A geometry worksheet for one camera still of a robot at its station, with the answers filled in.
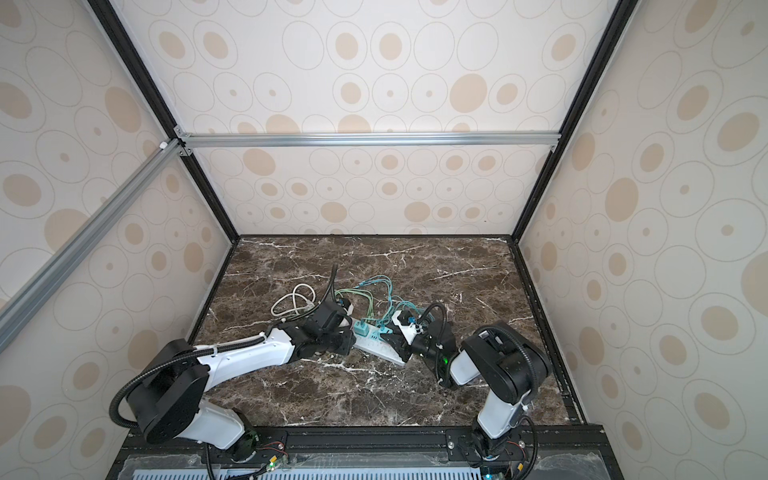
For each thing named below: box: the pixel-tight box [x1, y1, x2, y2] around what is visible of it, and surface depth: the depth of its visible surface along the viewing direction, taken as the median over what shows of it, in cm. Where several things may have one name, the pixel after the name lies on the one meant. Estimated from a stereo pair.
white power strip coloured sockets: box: [352, 318, 406, 366], surface depth 89 cm
